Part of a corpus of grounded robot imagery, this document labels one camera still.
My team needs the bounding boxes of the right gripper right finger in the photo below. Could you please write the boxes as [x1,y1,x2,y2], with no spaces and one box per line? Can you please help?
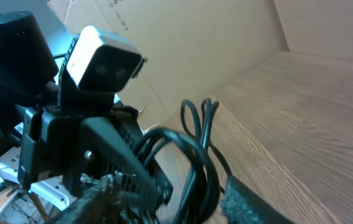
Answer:
[221,175,293,224]

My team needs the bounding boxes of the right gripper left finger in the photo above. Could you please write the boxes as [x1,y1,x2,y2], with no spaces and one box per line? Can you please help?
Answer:
[49,175,152,224]

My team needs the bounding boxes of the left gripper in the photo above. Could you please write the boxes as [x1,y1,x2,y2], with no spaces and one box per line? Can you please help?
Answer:
[17,104,173,212]

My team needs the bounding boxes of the black usb cables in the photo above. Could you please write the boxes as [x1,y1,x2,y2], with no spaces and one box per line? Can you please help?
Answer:
[132,96,233,224]

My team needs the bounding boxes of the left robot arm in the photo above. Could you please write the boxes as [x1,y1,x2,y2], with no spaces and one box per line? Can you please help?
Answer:
[0,11,173,212]

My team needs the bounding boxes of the white power strip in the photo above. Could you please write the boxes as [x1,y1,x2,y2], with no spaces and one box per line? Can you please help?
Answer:
[0,146,71,212]

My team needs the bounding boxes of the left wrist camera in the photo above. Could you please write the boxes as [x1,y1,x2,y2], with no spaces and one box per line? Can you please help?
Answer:
[66,26,146,93]

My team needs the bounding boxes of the cardboard wall panel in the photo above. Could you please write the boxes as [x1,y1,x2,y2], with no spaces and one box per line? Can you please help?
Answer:
[48,0,353,126]

